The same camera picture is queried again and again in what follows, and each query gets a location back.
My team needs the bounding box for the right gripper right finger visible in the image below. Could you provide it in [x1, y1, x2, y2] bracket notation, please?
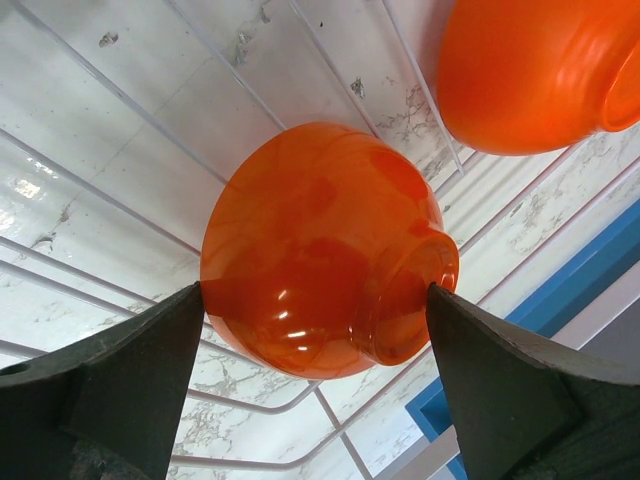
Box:
[426, 284, 639, 479]

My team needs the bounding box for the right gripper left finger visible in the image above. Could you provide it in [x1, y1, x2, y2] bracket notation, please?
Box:
[1, 284, 204, 479]

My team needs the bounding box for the orange bowl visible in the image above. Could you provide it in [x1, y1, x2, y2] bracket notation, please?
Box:
[200, 122, 459, 380]
[437, 0, 639, 155]

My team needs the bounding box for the colourful shelf unit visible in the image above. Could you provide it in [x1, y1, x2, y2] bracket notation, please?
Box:
[405, 200, 639, 479]

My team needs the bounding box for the clear wire dish rack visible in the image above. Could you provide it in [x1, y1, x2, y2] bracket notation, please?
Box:
[0, 0, 640, 474]

